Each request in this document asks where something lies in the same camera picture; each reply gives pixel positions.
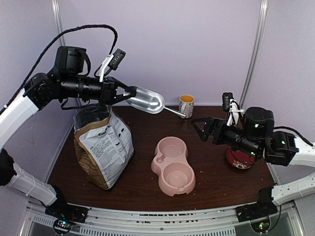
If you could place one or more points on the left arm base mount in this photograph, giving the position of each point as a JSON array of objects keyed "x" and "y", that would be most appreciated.
[{"x": 67, "y": 217}]

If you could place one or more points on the right aluminium frame post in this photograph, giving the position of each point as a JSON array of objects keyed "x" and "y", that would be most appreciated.
[{"x": 260, "y": 29}]

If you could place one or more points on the aluminium frame post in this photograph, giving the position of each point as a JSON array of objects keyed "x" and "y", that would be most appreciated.
[
  {"x": 57, "y": 16},
  {"x": 260, "y": 29}
]

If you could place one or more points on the red floral saucer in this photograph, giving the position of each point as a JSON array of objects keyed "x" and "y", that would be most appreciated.
[{"x": 239, "y": 159}]

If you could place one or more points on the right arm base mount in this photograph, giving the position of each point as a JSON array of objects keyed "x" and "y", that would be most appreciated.
[{"x": 258, "y": 214}]

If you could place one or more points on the silver metal scoop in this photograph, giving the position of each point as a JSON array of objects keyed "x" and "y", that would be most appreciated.
[{"x": 148, "y": 101}]

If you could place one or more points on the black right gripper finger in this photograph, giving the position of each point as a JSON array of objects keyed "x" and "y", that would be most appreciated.
[
  {"x": 203, "y": 133},
  {"x": 206, "y": 121}
]

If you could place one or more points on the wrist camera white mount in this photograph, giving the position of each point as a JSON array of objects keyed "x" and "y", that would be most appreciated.
[
  {"x": 232, "y": 108},
  {"x": 112, "y": 61}
]

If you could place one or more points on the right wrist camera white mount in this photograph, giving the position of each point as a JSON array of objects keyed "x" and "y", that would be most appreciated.
[{"x": 232, "y": 108}]

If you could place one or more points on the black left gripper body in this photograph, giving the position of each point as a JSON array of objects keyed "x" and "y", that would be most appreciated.
[{"x": 108, "y": 84}]

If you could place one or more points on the floral ceramic mug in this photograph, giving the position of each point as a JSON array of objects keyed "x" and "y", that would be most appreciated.
[{"x": 186, "y": 105}]

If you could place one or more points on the left aluminium frame post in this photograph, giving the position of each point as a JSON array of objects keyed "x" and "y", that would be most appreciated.
[{"x": 57, "y": 16}]

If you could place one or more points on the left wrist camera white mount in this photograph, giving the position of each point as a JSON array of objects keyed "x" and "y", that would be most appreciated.
[{"x": 112, "y": 61}]

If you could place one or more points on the pink double pet bowl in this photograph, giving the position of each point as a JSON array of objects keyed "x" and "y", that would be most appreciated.
[{"x": 175, "y": 175}]

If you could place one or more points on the brown pet food bag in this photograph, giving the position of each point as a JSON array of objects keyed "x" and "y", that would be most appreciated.
[{"x": 103, "y": 144}]

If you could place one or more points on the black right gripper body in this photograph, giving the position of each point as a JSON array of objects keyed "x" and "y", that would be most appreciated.
[{"x": 220, "y": 138}]

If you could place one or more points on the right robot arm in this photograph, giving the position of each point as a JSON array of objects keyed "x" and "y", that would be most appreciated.
[{"x": 259, "y": 138}]

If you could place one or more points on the front aluminium rail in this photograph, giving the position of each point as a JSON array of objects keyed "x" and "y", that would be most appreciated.
[{"x": 208, "y": 222}]

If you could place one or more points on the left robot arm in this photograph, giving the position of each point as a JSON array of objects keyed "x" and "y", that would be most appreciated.
[{"x": 65, "y": 80}]

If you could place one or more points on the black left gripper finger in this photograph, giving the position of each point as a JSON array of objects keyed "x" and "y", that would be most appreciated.
[
  {"x": 123, "y": 97},
  {"x": 125, "y": 84}
]

